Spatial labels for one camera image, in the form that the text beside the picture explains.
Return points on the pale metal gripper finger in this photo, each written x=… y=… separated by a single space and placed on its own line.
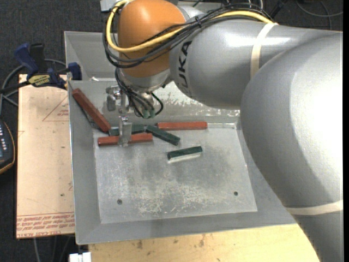
x=111 y=102
x=125 y=131

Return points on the dark green flat block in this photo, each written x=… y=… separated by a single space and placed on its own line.
x=163 y=135
x=137 y=129
x=185 y=152

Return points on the red-brown flat block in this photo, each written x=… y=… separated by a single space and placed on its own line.
x=141 y=138
x=91 y=110
x=182 y=125

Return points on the grey metal bin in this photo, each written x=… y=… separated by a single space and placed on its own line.
x=174 y=184

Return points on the brown cardboard board, red print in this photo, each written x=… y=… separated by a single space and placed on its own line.
x=43 y=157

